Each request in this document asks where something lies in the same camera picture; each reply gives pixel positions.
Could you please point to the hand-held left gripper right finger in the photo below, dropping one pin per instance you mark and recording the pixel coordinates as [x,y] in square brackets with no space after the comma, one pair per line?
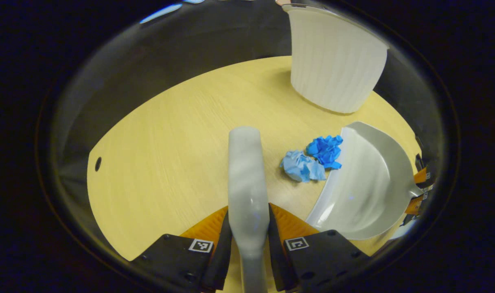
[278,260]

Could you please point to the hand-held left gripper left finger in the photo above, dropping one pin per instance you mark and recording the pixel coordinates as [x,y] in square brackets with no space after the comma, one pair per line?
[220,260]

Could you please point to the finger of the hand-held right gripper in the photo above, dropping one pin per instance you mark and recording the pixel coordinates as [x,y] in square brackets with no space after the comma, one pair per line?
[420,203]
[428,171]

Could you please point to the grey plastic dustpan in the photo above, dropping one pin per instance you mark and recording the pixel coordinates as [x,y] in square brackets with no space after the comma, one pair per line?
[369,187]

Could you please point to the small grey broom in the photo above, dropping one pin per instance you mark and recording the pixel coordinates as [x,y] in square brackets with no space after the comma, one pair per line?
[247,183]

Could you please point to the light blue paper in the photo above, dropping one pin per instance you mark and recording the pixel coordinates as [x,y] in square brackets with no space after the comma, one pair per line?
[300,167]

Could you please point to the dark blue paper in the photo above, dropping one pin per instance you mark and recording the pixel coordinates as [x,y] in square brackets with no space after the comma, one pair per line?
[325,150]

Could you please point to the white ribbed garbage bin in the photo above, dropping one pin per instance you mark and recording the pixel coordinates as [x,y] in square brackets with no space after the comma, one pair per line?
[333,61]

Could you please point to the wooden desktop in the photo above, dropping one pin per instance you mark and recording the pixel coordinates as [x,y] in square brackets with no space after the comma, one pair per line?
[170,142]

